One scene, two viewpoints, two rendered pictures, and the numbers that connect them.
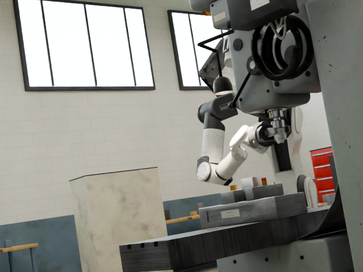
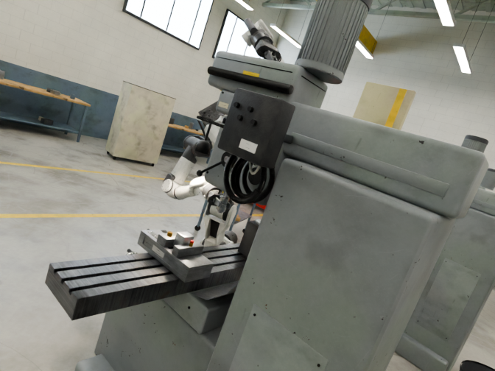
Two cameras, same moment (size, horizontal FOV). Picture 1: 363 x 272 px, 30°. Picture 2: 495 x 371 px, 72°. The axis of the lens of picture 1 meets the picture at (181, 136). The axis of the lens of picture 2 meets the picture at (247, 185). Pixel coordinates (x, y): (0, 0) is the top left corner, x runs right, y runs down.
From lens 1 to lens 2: 1.02 m
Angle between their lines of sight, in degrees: 20
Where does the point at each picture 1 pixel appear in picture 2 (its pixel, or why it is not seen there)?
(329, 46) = (281, 205)
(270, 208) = (183, 272)
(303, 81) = not seen: hidden behind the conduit
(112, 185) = (146, 97)
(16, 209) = (88, 77)
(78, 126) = (145, 48)
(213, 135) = (185, 164)
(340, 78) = (275, 234)
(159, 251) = (70, 299)
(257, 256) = not seen: hidden behind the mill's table
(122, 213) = (144, 114)
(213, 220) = (146, 245)
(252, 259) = not seen: hidden behind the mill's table
